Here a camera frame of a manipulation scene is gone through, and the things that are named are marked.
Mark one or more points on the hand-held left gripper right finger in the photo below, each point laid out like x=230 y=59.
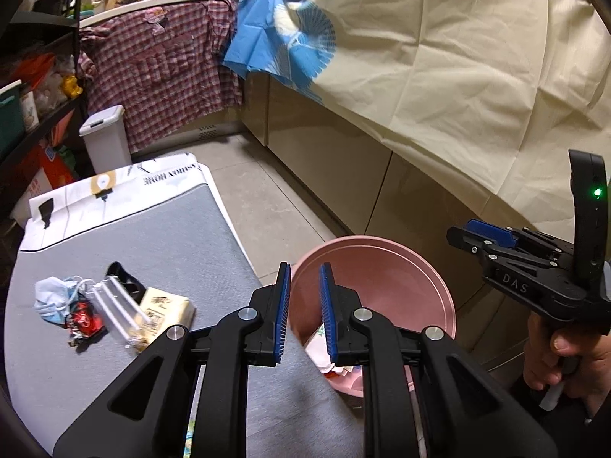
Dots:
x=328 y=315

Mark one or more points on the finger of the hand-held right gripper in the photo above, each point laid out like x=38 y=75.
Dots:
x=491 y=233
x=470 y=242

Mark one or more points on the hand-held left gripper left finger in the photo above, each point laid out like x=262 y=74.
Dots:
x=282 y=315

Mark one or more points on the pink plastic bucket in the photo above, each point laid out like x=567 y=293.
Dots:
x=382 y=276

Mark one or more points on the beige tissue packet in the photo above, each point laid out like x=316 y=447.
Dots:
x=164 y=307

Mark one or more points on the black plastic piece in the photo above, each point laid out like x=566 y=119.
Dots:
x=125 y=279

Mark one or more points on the clear straw package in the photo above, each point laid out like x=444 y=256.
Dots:
x=117 y=315

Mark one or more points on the red candy wrapper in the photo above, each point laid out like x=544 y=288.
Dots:
x=81 y=319

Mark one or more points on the blue face mask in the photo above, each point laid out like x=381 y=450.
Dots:
x=55 y=296

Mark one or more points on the person's right hand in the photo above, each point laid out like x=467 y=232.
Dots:
x=565 y=343

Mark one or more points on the cream cloth blue fan print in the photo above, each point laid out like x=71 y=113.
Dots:
x=453 y=81

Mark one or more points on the beige kitchen cabinet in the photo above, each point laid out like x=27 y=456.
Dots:
x=334 y=152

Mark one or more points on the white printed tablecloth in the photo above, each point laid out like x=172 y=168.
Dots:
x=157 y=181

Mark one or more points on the white pedal bin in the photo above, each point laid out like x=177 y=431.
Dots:
x=107 y=143

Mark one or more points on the red plaid shirt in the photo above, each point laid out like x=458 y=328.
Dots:
x=167 y=71

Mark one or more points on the orange printed box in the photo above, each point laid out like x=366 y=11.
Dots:
x=47 y=171

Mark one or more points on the black shelf rack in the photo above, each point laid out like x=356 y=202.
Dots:
x=52 y=117

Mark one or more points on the yellow figurine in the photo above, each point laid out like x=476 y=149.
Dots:
x=71 y=86

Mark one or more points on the white labelled jar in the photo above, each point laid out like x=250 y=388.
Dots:
x=31 y=112

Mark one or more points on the green storage box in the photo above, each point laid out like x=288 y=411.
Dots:
x=9 y=119

